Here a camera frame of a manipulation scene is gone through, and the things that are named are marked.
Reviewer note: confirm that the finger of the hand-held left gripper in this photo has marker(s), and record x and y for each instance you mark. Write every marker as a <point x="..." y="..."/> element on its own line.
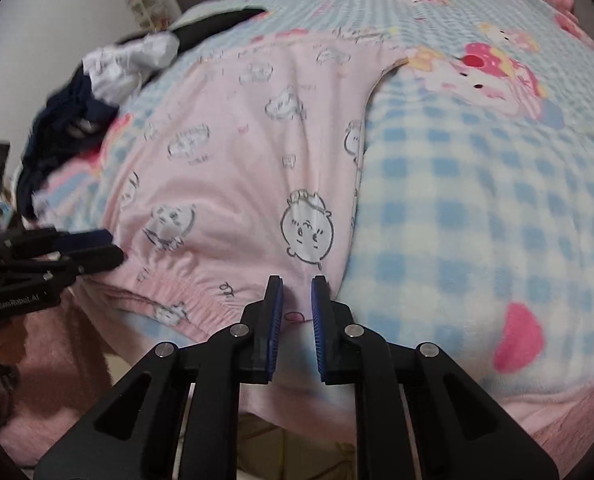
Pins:
<point x="62" y="240"/>
<point x="97" y="260"/>

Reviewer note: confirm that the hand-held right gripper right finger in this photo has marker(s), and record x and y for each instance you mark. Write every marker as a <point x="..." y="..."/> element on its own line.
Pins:
<point x="319" y="330"/>

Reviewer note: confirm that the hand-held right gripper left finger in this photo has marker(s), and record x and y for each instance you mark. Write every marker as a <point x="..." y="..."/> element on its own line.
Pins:
<point x="276" y="330"/>

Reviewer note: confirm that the pink cartoon print pants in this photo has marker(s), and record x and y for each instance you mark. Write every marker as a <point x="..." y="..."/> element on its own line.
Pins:
<point x="237" y="170"/>

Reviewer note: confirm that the navy striped garment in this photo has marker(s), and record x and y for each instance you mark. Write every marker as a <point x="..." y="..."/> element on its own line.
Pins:
<point x="62" y="130"/>

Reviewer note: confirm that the white garment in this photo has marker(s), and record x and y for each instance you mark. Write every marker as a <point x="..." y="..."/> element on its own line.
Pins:
<point x="127" y="65"/>

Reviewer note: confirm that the blue checkered printed blanket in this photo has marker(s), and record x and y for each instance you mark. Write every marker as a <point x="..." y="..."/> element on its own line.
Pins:
<point x="477" y="210"/>

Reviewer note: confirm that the white shelf rack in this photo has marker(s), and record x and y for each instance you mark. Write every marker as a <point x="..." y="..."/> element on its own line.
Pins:
<point x="149" y="7"/>

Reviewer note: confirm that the black garment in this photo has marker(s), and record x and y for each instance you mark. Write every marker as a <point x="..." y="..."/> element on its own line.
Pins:
<point x="212" y="25"/>

